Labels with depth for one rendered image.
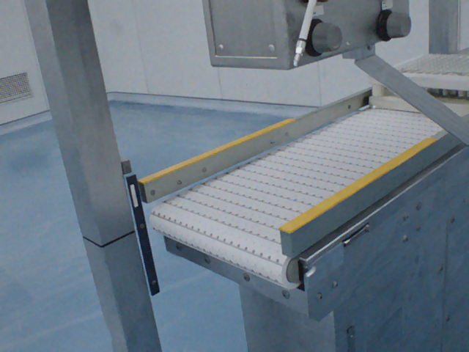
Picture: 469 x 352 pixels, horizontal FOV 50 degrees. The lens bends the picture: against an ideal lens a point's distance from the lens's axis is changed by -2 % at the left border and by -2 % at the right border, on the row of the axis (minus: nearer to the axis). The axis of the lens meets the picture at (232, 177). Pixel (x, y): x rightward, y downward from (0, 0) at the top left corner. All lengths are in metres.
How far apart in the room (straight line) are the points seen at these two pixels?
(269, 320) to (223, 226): 0.26
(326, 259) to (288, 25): 0.29
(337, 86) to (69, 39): 3.86
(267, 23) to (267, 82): 4.39
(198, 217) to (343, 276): 0.20
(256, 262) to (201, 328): 1.46
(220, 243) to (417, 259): 0.44
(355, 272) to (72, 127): 0.41
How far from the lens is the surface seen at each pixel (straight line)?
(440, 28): 1.53
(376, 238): 0.71
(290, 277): 0.59
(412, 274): 0.97
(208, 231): 0.66
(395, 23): 0.56
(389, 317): 0.94
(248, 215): 0.67
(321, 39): 0.46
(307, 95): 4.62
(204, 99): 5.46
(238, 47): 0.49
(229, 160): 0.84
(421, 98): 0.68
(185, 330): 2.06
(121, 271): 0.78
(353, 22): 0.53
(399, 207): 0.74
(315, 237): 0.58
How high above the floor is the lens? 1.23
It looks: 21 degrees down
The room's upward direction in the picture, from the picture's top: 7 degrees counter-clockwise
